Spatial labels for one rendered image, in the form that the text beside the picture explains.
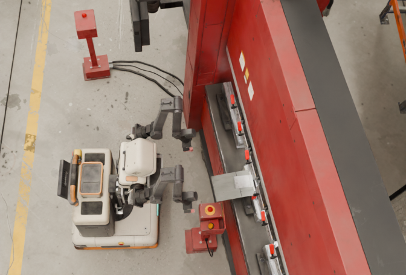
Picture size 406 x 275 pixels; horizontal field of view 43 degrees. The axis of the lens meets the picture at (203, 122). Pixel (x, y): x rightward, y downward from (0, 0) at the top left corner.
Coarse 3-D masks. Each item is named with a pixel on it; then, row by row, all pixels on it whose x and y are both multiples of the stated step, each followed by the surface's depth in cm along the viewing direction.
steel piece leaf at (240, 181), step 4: (236, 176) 346; (240, 176) 347; (244, 176) 347; (248, 176) 347; (236, 180) 345; (240, 180) 346; (244, 180) 346; (248, 180) 346; (236, 184) 344; (240, 184) 344; (244, 184) 344; (248, 184) 345; (236, 188) 343
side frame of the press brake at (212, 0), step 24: (192, 0) 326; (216, 0) 297; (192, 24) 340; (216, 24) 320; (192, 48) 357; (216, 48) 345; (192, 72) 373; (216, 72) 374; (192, 96) 401; (192, 120) 443
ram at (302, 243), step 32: (256, 32) 269; (256, 64) 279; (256, 96) 289; (256, 128) 301; (288, 128) 242; (256, 160) 313; (288, 160) 250; (288, 192) 258; (288, 224) 267; (288, 256) 277; (320, 256) 226
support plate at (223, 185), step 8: (216, 176) 346; (224, 176) 346; (232, 176) 346; (216, 184) 343; (224, 184) 344; (232, 184) 344; (216, 192) 341; (224, 192) 341; (232, 192) 342; (248, 192) 343; (216, 200) 339; (224, 200) 339
